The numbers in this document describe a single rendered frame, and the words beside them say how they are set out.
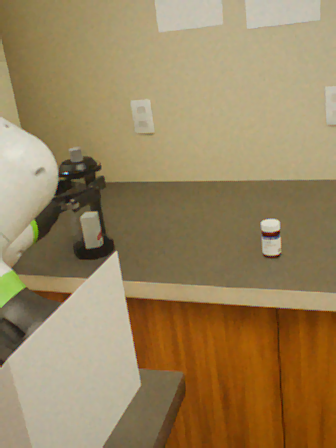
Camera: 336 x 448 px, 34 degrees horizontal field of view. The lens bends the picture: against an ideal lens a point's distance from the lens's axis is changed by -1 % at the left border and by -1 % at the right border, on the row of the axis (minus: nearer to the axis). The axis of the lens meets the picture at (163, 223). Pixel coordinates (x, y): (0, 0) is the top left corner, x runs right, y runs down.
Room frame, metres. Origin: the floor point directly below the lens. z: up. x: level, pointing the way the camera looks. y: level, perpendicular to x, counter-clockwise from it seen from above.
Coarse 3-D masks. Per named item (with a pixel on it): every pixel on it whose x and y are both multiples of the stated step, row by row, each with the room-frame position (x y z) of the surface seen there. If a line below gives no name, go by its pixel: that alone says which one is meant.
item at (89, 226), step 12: (72, 180) 1.23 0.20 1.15; (84, 180) 1.23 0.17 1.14; (72, 192) 1.24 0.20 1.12; (96, 204) 1.24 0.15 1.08; (72, 216) 1.24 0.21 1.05; (84, 216) 1.23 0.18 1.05; (96, 216) 1.24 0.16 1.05; (72, 228) 1.25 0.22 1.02; (84, 228) 1.23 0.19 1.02; (96, 228) 1.24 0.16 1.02; (108, 228) 1.27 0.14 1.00; (84, 240) 1.23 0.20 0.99; (96, 240) 1.23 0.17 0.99; (108, 240) 1.26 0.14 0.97
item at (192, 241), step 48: (144, 192) 1.70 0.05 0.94; (192, 192) 1.64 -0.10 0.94; (240, 192) 1.57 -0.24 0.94; (288, 192) 1.52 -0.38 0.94; (48, 240) 1.40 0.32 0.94; (144, 240) 1.31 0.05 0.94; (192, 240) 1.26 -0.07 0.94; (240, 240) 1.22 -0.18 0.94; (288, 240) 1.18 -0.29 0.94; (48, 288) 1.17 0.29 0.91; (144, 288) 1.07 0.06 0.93; (192, 288) 1.03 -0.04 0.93; (240, 288) 0.99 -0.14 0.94; (288, 288) 0.96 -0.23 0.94
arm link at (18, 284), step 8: (0, 240) 0.69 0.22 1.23; (0, 248) 0.70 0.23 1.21; (0, 256) 0.70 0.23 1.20; (0, 264) 0.68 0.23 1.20; (0, 272) 0.66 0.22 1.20; (8, 272) 0.67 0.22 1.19; (0, 280) 0.65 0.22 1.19; (8, 280) 0.66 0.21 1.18; (16, 280) 0.67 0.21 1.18; (0, 288) 0.64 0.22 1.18; (8, 288) 0.65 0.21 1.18; (16, 288) 0.66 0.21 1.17; (0, 296) 0.63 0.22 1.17; (8, 296) 0.64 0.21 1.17; (0, 304) 0.62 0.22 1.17
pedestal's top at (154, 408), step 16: (144, 384) 0.72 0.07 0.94; (160, 384) 0.71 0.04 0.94; (176, 384) 0.71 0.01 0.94; (144, 400) 0.68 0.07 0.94; (160, 400) 0.68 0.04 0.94; (176, 400) 0.69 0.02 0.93; (128, 416) 0.65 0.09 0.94; (144, 416) 0.64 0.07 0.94; (160, 416) 0.64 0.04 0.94; (176, 416) 0.68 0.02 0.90; (112, 432) 0.62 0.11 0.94; (128, 432) 0.62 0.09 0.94; (144, 432) 0.61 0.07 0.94; (160, 432) 0.61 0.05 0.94
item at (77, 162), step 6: (72, 150) 1.26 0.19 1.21; (78, 150) 1.27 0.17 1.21; (72, 156) 1.27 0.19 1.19; (78, 156) 1.27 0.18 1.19; (84, 156) 1.31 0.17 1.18; (66, 162) 1.27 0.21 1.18; (72, 162) 1.26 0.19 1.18; (78, 162) 1.26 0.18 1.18; (84, 162) 1.25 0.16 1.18; (90, 162) 1.26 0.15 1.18; (96, 162) 1.28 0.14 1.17; (60, 168) 1.26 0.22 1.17; (66, 168) 1.24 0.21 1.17; (72, 168) 1.24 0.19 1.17; (78, 168) 1.24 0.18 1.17; (84, 168) 1.24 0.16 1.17
